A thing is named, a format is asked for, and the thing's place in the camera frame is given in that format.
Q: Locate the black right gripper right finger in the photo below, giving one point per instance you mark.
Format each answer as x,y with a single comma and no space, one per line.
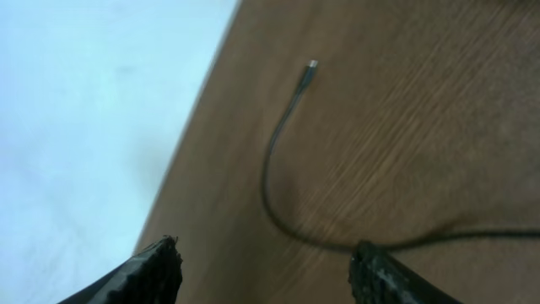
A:
378,278

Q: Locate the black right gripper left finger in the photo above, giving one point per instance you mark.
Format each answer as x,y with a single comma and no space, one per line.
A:
151,277

